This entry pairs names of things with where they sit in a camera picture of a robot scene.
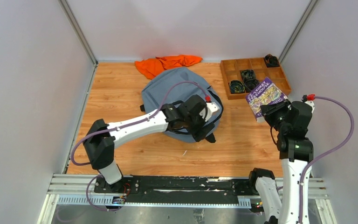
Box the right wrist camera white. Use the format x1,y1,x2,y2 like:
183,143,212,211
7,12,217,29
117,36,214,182
302,94,315,113

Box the wooden compartment tray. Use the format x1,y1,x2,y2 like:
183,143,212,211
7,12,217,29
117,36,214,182
220,57,292,100

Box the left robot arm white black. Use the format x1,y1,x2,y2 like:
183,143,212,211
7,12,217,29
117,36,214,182
82,95,223,193

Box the rolled dark tie middle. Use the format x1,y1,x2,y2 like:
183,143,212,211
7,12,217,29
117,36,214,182
241,70,256,79

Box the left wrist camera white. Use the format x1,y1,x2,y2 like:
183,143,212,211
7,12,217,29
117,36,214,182
203,102,220,122

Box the blue grey backpack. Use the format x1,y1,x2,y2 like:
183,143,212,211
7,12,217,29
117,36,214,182
140,67,224,133

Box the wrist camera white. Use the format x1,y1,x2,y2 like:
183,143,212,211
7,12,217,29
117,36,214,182
203,102,220,122
302,94,315,113

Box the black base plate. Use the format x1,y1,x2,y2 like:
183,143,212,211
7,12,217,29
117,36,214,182
92,175,259,205

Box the orange cloth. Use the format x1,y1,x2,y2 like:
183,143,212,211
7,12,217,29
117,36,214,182
134,55,203,80

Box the rolled dark tie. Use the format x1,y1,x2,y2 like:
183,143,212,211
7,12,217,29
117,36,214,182
243,78,260,93
241,70,256,79

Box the aluminium frame rail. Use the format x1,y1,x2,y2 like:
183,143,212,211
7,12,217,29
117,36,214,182
37,174,337,224

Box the purple treehouse book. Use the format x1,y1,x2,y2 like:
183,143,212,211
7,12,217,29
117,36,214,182
245,77,288,123

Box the rolled dark tie lower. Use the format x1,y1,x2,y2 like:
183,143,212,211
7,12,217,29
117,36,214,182
243,78,260,93

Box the rolled dark tie corner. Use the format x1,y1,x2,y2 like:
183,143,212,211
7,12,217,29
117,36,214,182
263,54,280,68

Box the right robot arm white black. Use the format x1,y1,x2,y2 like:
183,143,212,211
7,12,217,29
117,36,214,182
247,99,315,224

